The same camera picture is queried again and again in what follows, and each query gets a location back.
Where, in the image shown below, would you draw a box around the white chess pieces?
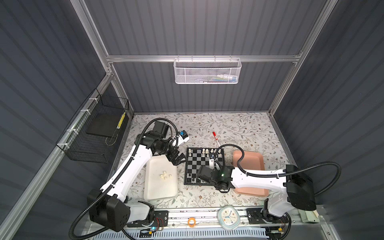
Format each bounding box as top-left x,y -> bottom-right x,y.
160,171 -> 172,180
187,148 -> 217,158

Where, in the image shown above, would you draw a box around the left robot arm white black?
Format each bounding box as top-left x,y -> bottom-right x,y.
69,118 -> 190,240

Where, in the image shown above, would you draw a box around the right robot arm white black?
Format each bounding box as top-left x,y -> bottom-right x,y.
197,150 -> 342,222

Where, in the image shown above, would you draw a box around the black white chess board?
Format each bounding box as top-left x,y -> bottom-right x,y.
184,155 -> 212,186

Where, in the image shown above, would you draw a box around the white chess pieces on board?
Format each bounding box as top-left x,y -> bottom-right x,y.
187,148 -> 217,158

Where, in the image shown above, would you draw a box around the white plastic tray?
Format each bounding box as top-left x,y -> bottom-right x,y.
144,155 -> 179,201

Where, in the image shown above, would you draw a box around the red white marker pen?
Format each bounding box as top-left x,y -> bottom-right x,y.
213,132 -> 219,144

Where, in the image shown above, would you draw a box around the pink plastic tray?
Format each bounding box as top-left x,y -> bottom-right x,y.
233,150 -> 269,198

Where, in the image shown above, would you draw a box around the mint green alarm clock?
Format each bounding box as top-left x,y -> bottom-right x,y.
217,206 -> 241,231

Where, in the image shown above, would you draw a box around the yellow brush in basket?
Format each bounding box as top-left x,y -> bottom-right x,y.
117,112 -> 126,130

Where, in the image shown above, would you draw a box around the green emergency stop box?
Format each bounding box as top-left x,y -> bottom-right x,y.
299,210 -> 320,224

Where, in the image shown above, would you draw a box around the black wire basket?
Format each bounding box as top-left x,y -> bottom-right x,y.
56,90 -> 130,164

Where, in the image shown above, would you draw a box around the white wire basket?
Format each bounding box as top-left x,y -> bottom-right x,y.
173,58 -> 242,85

